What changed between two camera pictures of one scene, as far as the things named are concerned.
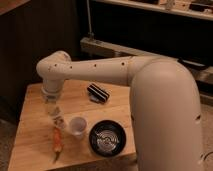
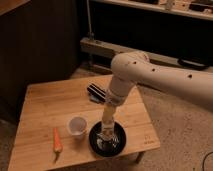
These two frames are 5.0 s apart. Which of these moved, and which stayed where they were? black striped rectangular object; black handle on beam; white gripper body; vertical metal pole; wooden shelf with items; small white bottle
Moved: white gripper body; small white bottle
Stayed: vertical metal pole; wooden shelf with items; black striped rectangular object; black handle on beam
